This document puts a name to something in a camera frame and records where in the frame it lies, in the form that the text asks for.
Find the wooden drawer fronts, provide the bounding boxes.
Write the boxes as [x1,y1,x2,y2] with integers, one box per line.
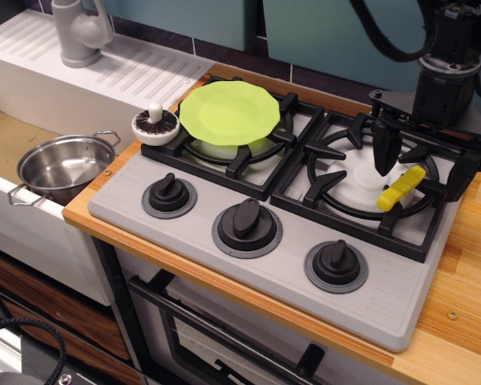
[0,251,142,384]

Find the green plastic plate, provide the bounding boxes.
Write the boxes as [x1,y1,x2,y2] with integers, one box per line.
[180,80,281,146]

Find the yellow toy fry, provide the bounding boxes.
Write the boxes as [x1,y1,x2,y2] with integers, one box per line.
[376,166,426,212]

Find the right black burner grate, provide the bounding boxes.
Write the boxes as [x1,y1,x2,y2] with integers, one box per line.
[271,111,454,262]

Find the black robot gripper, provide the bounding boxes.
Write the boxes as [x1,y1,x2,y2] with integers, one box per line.
[370,67,481,202]

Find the left black burner grate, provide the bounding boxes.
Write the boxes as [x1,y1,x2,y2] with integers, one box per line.
[141,76,325,201]

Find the left black stove knob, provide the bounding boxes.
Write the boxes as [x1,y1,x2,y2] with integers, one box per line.
[142,172,198,220]

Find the grey toy stove top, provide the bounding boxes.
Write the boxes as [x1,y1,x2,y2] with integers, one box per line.
[87,79,474,354]

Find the grey toy faucet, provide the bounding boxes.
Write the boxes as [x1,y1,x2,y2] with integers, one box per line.
[51,0,114,68]

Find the black braided cable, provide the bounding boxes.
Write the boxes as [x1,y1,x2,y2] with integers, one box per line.
[0,316,67,385]

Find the middle black stove knob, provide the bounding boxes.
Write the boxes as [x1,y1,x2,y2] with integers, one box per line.
[212,198,283,259]

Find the right black stove knob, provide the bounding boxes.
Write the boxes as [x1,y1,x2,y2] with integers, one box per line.
[305,240,369,294]

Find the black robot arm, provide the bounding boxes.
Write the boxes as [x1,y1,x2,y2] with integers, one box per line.
[351,1,481,202]

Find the toy oven door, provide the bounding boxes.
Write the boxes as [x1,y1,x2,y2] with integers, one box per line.
[128,271,391,384]

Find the black burner grate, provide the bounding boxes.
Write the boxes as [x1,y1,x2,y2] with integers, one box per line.
[271,111,454,262]
[141,76,325,201]

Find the white toy sink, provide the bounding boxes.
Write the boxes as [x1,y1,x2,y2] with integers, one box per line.
[0,10,212,306]

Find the black stove knob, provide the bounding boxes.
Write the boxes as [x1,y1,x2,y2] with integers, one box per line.
[142,172,198,220]
[305,240,369,294]
[212,198,283,259]

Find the white toy mushroom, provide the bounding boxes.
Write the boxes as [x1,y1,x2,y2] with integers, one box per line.
[131,103,180,147]

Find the small steel pot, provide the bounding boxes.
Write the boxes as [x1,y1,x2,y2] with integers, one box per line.
[7,131,121,206]

